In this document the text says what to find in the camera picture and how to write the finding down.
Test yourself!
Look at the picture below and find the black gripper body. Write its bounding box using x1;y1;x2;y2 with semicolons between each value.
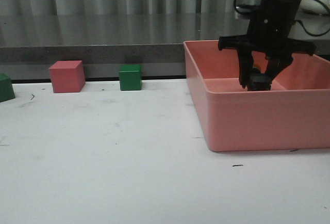
218;4;316;56

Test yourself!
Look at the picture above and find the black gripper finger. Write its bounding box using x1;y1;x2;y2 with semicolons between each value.
237;49;254;88
265;55;293;83

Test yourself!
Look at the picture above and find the yellow mushroom push button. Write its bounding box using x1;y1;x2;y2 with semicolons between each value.
247;67;272;91

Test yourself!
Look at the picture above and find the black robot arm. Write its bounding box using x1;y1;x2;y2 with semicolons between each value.
218;0;316;91

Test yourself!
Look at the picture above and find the pink plastic bin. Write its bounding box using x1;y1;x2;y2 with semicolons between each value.
184;40;329;152

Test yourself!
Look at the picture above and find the green cube block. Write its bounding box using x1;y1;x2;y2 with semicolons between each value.
119;64;142;91

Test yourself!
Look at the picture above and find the pink cube block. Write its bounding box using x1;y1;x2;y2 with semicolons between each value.
49;60;86;93

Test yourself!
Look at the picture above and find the grey stone counter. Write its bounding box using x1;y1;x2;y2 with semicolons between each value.
0;11;330;81

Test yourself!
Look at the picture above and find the green block at left edge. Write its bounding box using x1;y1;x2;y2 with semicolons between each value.
0;73;15;102

